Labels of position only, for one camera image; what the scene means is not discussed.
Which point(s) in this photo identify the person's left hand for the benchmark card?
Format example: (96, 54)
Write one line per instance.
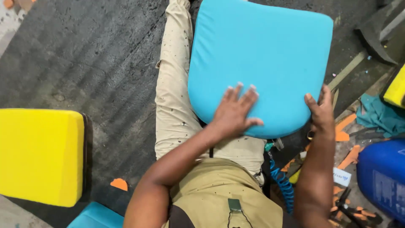
(232, 113)

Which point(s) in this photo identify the person's right hand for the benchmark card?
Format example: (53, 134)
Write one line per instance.
(322, 114)

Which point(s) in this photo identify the pneumatic staple gun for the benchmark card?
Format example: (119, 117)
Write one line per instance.
(273, 145)

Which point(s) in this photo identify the teal fabric scrap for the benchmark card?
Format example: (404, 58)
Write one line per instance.
(379, 114)

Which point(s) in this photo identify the person's beige trousers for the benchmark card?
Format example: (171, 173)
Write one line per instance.
(175, 95)

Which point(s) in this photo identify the white paper label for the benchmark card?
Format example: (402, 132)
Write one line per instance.
(341, 176)

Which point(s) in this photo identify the yellow foam cushion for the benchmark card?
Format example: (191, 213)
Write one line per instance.
(395, 90)

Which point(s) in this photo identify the person's khaki shirt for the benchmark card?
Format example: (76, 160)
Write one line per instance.
(221, 196)

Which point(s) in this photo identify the blue plastic canister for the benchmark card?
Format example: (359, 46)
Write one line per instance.
(382, 177)

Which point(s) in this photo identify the black pliers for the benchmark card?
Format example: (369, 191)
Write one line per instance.
(346, 205)

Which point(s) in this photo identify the dark grey foam piece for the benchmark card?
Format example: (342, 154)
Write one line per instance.
(381, 31)

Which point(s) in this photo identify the orange fabric scrap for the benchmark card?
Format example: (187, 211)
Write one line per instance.
(119, 184)

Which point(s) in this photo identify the small turquoise seat cushion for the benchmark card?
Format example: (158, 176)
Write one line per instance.
(96, 217)

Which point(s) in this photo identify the yellow seat cushion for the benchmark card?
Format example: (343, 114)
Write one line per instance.
(39, 156)

